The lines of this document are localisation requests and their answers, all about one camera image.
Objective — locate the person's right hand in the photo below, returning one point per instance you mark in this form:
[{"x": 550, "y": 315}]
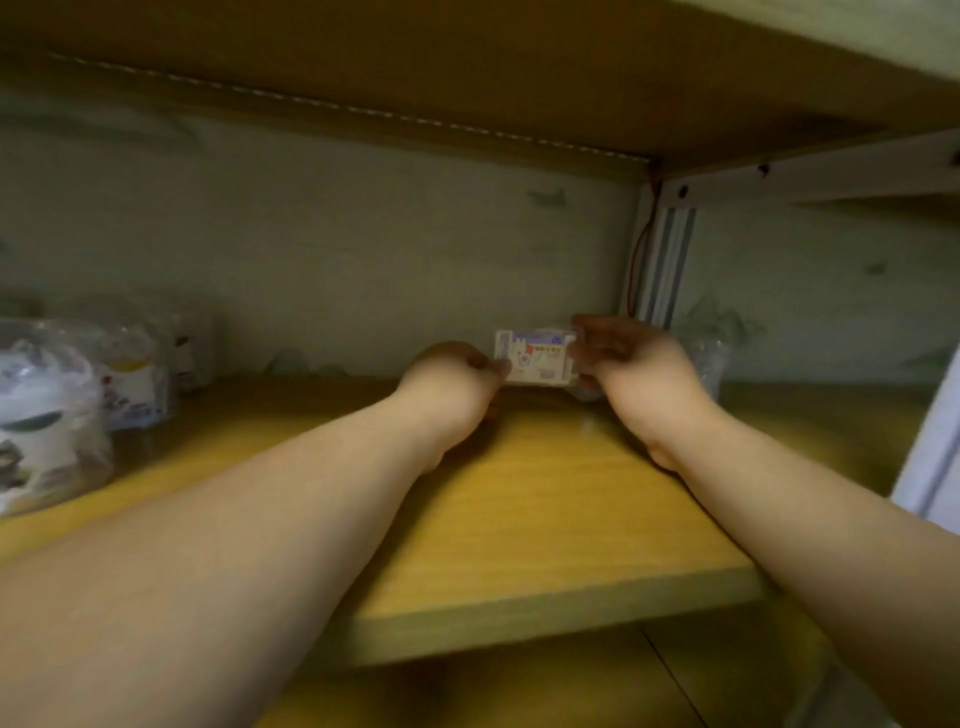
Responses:
[{"x": 645, "y": 382}]

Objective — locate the person's left hand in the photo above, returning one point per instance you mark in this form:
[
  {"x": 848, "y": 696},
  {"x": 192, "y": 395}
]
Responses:
[{"x": 450, "y": 397}]

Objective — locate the small box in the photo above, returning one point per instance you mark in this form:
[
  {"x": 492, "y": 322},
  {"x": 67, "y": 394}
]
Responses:
[{"x": 536, "y": 358}]

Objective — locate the wooden shelf with blue labels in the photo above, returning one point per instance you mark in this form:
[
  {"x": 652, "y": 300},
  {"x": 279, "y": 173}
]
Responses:
[{"x": 540, "y": 525}]

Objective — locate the person's right forearm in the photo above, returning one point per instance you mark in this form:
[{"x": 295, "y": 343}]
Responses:
[{"x": 840, "y": 555}]

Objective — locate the person's left forearm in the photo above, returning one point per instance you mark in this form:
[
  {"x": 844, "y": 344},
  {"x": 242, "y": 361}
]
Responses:
[{"x": 187, "y": 585}]

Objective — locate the white slotted rack rail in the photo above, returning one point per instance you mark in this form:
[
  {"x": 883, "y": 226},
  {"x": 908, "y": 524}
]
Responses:
[{"x": 671, "y": 262}]

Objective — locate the white metal shelf bracket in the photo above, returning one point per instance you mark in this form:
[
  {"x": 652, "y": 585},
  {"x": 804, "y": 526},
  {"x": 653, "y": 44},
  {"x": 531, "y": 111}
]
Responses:
[{"x": 825, "y": 172}]

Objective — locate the white metal upright post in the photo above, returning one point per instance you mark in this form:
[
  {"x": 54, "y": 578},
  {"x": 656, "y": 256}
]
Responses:
[{"x": 930, "y": 465}]

